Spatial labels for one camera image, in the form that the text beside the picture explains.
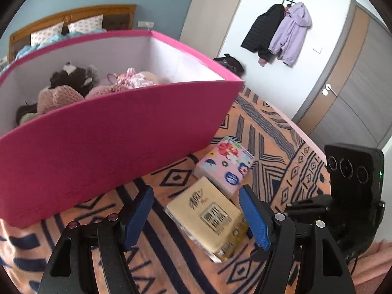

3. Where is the dark brown plush toy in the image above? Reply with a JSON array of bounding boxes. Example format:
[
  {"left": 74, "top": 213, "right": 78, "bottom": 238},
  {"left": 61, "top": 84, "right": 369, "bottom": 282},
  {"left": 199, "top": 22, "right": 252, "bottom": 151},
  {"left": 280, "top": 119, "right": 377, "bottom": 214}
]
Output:
[{"left": 15, "top": 104, "right": 40, "bottom": 126}]

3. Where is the wooden bed headboard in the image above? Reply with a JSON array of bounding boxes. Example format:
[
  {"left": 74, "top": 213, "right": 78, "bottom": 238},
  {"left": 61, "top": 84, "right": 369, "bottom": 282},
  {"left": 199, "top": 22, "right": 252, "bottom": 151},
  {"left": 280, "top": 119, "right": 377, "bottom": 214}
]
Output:
[{"left": 9, "top": 4, "right": 137, "bottom": 63}]

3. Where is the pink crochet plush toy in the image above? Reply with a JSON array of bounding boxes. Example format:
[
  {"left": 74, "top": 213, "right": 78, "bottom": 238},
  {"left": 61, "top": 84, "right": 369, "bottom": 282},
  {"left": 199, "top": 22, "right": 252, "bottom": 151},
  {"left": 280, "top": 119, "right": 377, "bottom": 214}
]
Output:
[{"left": 37, "top": 85, "right": 117, "bottom": 115}]

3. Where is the black and white plush toy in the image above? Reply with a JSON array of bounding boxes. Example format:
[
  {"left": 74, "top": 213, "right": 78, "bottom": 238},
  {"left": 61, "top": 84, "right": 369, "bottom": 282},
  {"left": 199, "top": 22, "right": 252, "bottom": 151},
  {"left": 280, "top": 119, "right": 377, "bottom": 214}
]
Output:
[{"left": 49, "top": 63, "right": 101, "bottom": 97}]

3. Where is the floral tissue pack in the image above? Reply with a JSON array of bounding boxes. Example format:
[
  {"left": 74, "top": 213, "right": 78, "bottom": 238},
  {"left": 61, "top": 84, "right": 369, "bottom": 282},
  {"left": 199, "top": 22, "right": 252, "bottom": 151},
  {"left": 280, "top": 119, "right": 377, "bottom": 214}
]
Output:
[{"left": 193, "top": 135, "right": 255, "bottom": 199}]

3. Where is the lilac hooded jacket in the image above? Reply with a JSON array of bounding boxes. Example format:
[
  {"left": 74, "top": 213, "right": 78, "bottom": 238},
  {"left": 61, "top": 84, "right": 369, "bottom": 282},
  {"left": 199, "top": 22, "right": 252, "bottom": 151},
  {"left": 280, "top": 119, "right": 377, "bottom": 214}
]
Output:
[{"left": 268, "top": 1, "right": 313, "bottom": 67}]

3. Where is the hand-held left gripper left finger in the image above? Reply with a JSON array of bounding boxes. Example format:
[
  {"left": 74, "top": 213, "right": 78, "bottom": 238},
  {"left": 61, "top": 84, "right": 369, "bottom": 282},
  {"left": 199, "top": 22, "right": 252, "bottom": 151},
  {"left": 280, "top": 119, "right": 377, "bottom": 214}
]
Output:
[{"left": 37, "top": 185, "right": 155, "bottom": 294}]

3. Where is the pink cardboard box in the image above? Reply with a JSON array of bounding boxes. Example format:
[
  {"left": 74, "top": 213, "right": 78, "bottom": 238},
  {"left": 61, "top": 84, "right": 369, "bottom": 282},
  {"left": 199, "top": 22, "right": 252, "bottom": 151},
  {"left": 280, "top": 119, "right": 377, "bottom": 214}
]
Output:
[{"left": 0, "top": 30, "right": 244, "bottom": 229}]

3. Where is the yellow tissue pack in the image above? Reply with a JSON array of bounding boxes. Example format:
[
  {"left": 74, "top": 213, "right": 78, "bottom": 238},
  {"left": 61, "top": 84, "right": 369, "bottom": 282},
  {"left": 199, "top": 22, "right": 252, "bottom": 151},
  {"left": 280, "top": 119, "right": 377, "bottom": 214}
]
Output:
[{"left": 164, "top": 176, "right": 249, "bottom": 263}]

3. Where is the white patterned pillow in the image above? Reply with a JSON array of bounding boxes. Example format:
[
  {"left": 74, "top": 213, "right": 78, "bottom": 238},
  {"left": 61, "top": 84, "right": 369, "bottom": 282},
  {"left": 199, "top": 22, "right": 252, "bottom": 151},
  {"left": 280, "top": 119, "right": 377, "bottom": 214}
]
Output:
[
  {"left": 30, "top": 23, "right": 65, "bottom": 46},
  {"left": 67, "top": 15, "right": 106, "bottom": 33}
]

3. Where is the black jacket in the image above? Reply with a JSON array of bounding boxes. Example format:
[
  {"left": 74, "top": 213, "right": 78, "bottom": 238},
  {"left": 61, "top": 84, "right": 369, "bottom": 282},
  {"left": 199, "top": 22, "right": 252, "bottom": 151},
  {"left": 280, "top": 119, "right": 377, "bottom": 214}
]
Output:
[{"left": 240, "top": 4, "right": 287, "bottom": 67}]

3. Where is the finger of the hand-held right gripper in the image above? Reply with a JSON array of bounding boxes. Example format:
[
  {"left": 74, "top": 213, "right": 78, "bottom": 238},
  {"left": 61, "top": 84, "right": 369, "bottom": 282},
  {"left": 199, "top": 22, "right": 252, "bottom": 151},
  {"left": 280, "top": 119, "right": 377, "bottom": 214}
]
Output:
[
  {"left": 294, "top": 222, "right": 317, "bottom": 252},
  {"left": 286, "top": 194, "right": 334, "bottom": 221}
]

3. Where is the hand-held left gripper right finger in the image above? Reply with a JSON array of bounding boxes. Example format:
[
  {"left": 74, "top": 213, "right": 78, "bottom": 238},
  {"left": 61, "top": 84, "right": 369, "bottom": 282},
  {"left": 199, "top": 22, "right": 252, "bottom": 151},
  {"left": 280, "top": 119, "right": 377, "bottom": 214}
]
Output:
[{"left": 238, "top": 184, "right": 357, "bottom": 294}]

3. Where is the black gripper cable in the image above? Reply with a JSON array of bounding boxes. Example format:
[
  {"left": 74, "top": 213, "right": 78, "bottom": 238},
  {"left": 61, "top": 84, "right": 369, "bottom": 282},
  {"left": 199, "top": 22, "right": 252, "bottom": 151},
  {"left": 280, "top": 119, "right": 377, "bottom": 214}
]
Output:
[{"left": 348, "top": 251, "right": 360, "bottom": 281}]

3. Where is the light blue quilt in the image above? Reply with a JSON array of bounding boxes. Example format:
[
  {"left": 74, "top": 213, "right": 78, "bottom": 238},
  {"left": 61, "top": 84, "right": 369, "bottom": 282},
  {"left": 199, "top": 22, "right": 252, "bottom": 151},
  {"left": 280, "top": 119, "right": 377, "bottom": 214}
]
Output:
[{"left": 14, "top": 34, "right": 77, "bottom": 60}]

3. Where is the orange and navy patterned blanket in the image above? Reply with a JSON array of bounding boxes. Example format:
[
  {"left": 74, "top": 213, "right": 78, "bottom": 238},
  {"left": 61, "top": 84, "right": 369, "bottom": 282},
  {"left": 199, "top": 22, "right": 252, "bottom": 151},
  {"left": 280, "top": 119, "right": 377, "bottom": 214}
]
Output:
[{"left": 0, "top": 86, "right": 331, "bottom": 294}]

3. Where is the grey and wood door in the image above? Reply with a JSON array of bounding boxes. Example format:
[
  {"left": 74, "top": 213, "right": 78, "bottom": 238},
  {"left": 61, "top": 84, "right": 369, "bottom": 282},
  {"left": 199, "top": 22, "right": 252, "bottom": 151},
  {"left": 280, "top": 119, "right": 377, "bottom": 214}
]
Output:
[{"left": 291, "top": 0, "right": 392, "bottom": 150}]

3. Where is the person's right forearm pink sleeve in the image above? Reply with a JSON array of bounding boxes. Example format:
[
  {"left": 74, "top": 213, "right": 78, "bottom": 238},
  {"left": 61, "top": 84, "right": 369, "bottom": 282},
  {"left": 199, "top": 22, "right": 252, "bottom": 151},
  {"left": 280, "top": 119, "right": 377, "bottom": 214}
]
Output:
[{"left": 352, "top": 240, "right": 392, "bottom": 285}]

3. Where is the black bag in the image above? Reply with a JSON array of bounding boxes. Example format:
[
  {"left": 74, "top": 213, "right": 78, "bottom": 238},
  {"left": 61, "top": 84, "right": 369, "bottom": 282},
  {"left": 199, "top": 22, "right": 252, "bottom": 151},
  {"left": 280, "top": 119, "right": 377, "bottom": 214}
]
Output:
[{"left": 213, "top": 53, "right": 245, "bottom": 75}]

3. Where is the beige textured panel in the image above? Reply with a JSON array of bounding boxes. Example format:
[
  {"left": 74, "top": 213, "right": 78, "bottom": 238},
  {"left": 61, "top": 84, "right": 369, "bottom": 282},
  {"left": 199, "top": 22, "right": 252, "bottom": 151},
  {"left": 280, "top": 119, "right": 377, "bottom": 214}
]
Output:
[{"left": 178, "top": 0, "right": 252, "bottom": 59}]

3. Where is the pink floral drawstring pouch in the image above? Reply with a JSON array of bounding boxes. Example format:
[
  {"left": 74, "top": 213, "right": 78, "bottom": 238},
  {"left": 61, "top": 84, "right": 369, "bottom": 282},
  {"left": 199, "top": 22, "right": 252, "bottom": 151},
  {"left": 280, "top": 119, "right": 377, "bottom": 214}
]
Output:
[{"left": 107, "top": 67, "right": 160, "bottom": 92}]

